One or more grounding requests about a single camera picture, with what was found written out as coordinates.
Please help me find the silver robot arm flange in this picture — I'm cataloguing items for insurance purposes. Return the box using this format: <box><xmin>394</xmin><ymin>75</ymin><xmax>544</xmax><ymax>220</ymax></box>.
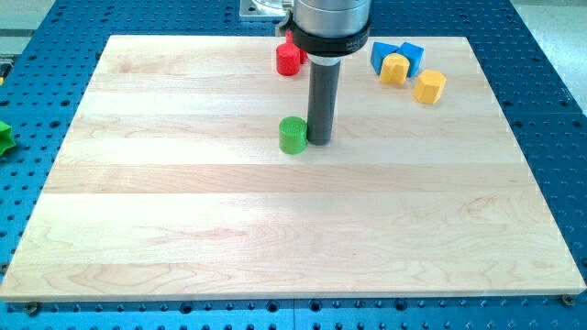
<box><xmin>275</xmin><ymin>0</ymin><xmax>371</xmax><ymax>66</ymax></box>

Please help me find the red block behind arm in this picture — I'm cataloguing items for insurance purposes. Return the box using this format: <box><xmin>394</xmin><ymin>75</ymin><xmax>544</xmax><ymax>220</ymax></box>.
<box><xmin>286</xmin><ymin>30</ymin><xmax>308</xmax><ymax>64</ymax></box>

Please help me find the light wooden board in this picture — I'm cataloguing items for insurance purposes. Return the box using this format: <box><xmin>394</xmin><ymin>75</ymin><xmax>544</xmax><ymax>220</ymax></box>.
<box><xmin>1</xmin><ymin>35</ymin><xmax>586</xmax><ymax>303</ymax></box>

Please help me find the yellow hexagon block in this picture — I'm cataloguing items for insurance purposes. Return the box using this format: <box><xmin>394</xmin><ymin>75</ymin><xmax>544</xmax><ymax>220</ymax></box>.
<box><xmin>413</xmin><ymin>70</ymin><xmax>447</xmax><ymax>105</ymax></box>

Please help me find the green block off board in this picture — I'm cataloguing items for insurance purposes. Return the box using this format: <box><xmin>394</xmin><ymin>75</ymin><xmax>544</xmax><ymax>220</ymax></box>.
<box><xmin>0</xmin><ymin>121</ymin><xmax>17</xmax><ymax>155</ymax></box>

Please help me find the left board clamp screw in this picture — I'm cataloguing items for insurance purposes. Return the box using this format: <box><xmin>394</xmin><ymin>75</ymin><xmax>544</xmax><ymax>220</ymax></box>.
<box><xmin>23</xmin><ymin>302</ymin><xmax>40</xmax><ymax>316</ymax></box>

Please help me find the board clamp screw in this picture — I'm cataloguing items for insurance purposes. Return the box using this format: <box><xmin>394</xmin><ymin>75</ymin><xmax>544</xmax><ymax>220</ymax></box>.
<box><xmin>23</xmin><ymin>302</ymin><xmax>40</xmax><ymax>316</ymax></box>
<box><xmin>560</xmin><ymin>294</ymin><xmax>575</xmax><ymax>307</ymax></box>

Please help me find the right board clamp screw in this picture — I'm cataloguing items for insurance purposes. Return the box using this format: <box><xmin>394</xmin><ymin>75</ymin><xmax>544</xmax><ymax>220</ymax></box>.
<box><xmin>560</xmin><ymin>294</ymin><xmax>575</xmax><ymax>307</ymax></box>

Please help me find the green cylinder block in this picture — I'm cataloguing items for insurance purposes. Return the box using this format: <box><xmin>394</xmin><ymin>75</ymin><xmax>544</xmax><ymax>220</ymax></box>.
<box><xmin>279</xmin><ymin>116</ymin><xmax>307</xmax><ymax>155</ymax></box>

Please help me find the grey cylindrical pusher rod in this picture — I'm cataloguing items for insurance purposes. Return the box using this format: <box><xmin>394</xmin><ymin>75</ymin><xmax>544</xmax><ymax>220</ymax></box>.
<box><xmin>306</xmin><ymin>59</ymin><xmax>340</xmax><ymax>146</ymax></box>

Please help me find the red cylinder block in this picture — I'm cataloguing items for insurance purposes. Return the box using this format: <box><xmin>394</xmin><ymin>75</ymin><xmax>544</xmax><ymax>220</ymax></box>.
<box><xmin>276</xmin><ymin>43</ymin><xmax>301</xmax><ymax>76</ymax></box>

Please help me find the yellow rounded block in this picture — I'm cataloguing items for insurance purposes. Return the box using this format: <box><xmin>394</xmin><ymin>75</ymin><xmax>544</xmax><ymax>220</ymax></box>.
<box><xmin>380</xmin><ymin>53</ymin><xmax>410</xmax><ymax>84</ymax></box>

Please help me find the left blue cube block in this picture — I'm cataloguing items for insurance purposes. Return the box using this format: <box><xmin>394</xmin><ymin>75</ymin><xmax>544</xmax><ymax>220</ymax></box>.
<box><xmin>371</xmin><ymin>41</ymin><xmax>399</xmax><ymax>75</ymax></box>

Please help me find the blue cube block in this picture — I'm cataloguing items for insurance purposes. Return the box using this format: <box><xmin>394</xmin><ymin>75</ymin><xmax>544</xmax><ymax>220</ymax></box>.
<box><xmin>371</xmin><ymin>41</ymin><xmax>399</xmax><ymax>75</ymax></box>
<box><xmin>397</xmin><ymin>42</ymin><xmax>425</xmax><ymax>78</ymax></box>

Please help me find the right blue cube block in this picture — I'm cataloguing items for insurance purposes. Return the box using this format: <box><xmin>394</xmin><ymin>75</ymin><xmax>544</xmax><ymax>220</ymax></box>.
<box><xmin>397</xmin><ymin>42</ymin><xmax>425</xmax><ymax>78</ymax></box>

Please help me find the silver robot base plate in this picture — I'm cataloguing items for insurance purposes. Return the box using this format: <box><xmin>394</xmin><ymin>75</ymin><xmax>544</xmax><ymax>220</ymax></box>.
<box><xmin>238</xmin><ymin>0</ymin><xmax>293</xmax><ymax>21</ymax></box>

